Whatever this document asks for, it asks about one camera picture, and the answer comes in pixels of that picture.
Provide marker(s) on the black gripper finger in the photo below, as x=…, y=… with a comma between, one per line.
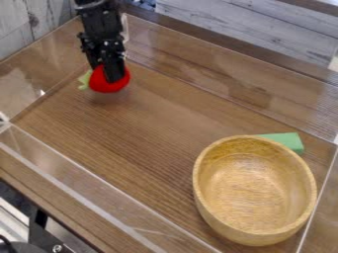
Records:
x=112, y=57
x=93, y=56

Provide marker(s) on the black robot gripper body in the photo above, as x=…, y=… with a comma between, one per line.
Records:
x=101, y=26

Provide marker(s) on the red plush strawberry toy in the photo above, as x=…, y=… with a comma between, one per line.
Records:
x=93, y=80

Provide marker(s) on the clear acrylic table barrier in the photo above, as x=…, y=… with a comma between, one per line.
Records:
x=104, y=160

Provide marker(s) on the green foam wedge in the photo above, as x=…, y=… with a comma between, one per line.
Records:
x=288, y=139

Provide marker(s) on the oval wooden bowl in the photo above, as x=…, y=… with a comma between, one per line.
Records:
x=253, y=189

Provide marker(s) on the clear acrylic corner bracket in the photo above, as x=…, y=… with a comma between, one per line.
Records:
x=125, y=28

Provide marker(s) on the black table leg bracket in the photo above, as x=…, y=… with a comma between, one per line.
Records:
x=41, y=238

